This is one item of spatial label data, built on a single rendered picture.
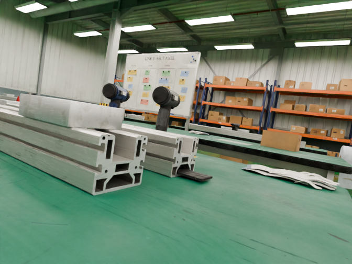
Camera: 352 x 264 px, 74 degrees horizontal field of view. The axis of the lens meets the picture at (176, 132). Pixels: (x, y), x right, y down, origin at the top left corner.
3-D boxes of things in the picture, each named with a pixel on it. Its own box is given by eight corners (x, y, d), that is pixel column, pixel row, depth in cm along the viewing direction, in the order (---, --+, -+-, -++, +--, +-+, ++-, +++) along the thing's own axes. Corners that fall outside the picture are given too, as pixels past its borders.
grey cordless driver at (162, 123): (140, 151, 75) (150, 84, 74) (162, 147, 94) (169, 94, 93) (162, 156, 73) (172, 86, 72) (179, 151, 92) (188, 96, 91)
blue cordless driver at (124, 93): (92, 139, 88) (100, 81, 87) (116, 136, 107) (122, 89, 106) (111, 142, 87) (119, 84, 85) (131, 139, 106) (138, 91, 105)
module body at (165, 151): (4, 124, 91) (6, 102, 90) (31, 125, 99) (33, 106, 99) (170, 177, 48) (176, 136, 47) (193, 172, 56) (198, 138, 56)
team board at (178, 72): (103, 159, 417) (119, 50, 407) (124, 157, 459) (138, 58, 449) (173, 182, 337) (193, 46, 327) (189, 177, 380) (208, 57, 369)
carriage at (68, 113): (15, 129, 43) (20, 92, 43) (70, 131, 53) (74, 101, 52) (64, 144, 35) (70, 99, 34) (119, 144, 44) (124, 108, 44)
